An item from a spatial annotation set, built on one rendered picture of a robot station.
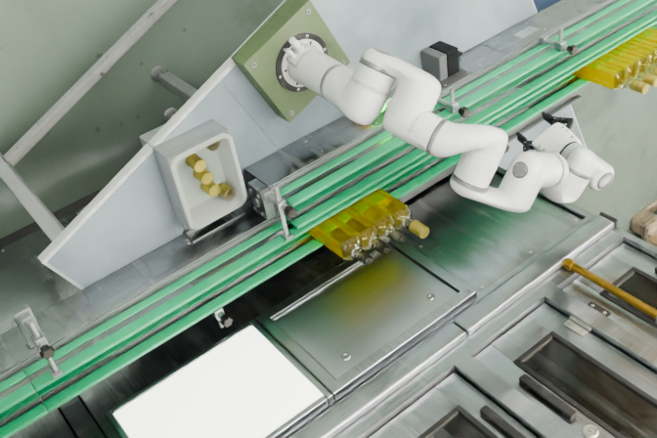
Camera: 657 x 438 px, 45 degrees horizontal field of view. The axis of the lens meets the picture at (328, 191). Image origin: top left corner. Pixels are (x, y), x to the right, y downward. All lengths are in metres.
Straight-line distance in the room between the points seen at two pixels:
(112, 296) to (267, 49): 0.71
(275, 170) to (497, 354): 0.73
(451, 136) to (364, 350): 0.58
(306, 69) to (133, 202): 0.54
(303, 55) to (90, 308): 0.80
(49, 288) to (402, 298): 1.04
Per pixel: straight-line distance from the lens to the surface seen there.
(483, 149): 1.75
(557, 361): 1.98
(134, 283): 2.02
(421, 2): 2.35
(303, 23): 2.00
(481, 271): 2.18
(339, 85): 1.84
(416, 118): 1.75
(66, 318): 2.01
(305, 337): 2.01
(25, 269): 2.58
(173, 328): 2.00
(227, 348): 2.04
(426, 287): 2.09
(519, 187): 1.81
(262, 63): 1.97
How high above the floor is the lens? 2.37
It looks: 43 degrees down
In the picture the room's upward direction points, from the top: 124 degrees clockwise
